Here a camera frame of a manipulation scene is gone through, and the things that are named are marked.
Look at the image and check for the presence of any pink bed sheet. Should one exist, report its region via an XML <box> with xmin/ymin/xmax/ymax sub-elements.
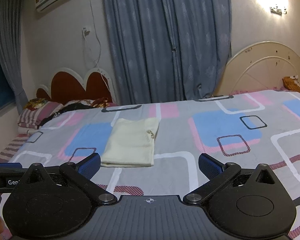
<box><xmin>230</xmin><ymin>87</ymin><xmax>300</xmax><ymax>97</ymax></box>

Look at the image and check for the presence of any wall lamp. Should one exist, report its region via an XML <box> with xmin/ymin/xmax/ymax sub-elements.
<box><xmin>269</xmin><ymin>3</ymin><xmax>288</xmax><ymax>15</ymax></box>

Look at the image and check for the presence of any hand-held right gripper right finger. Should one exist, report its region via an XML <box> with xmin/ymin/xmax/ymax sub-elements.
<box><xmin>182</xmin><ymin>152</ymin><xmax>278</xmax><ymax>206</ymax></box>

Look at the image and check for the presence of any striped pink pillow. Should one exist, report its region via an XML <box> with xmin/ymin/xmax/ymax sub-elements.
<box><xmin>16</xmin><ymin>100</ymin><xmax>64</xmax><ymax>131</ymax></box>

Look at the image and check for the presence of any red heart-shaped headboard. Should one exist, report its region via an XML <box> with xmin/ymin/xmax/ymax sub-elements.
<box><xmin>36</xmin><ymin>66</ymin><xmax>118</xmax><ymax>106</ymax></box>

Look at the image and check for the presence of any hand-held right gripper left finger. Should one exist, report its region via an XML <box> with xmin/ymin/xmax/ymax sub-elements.
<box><xmin>22</xmin><ymin>152</ymin><xmax>118</xmax><ymax>206</ymax></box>

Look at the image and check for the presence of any blue-grey side curtain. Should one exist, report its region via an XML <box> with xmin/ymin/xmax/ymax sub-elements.
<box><xmin>0</xmin><ymin>0</ymin><xmax>28</xmax><ymax>113</ymax></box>

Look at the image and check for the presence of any orange floral cloth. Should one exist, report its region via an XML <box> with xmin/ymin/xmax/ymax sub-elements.
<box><xmin>282</xmin><ymin>75</ymin><xmax>300</xmax><ymax>96</ymax></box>

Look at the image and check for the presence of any yellow floral cloth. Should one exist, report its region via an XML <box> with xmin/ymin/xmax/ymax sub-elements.
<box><xmin>24</xmin><ymin>97</ymin><xmax>50</xmax><ymax>110</ymax></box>

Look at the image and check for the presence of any white wall plug with cable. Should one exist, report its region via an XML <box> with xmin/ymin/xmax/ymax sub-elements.
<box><xmin>82</xmin><ymin>26</ymin><xmax>110</xmax><ymax>88</ymax></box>

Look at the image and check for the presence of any cream knit sweater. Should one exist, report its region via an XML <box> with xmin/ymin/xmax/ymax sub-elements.
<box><xmin>100</xmin><ymin>117</ymin><xmax>161</xmax><ymax>168</ymax></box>

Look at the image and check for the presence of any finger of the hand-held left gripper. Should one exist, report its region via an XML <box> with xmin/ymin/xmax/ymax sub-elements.
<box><xmin>0</xmin><ymin>163</ymin><xmax>31</xmax><ymax>174</ymax></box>

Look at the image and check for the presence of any cream arched headboard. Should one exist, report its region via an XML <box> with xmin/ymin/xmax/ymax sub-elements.
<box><xmin>212</xmin><ymin>41</ymin><xmax>300</xmax><ymax>97</ymax></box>

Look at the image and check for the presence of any dark floral pillow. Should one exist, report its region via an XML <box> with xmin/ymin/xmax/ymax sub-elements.
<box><xmin>41</xmin><ymin>97</ymin><xmax>118</xmax><ymax>126</ymax></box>

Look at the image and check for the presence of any patterned grey bed cover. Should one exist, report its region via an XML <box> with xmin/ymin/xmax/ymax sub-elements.
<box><xmin>0</xmin><ymin>89</ymin><xmax>300</xmax><ymax>240</ymax></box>

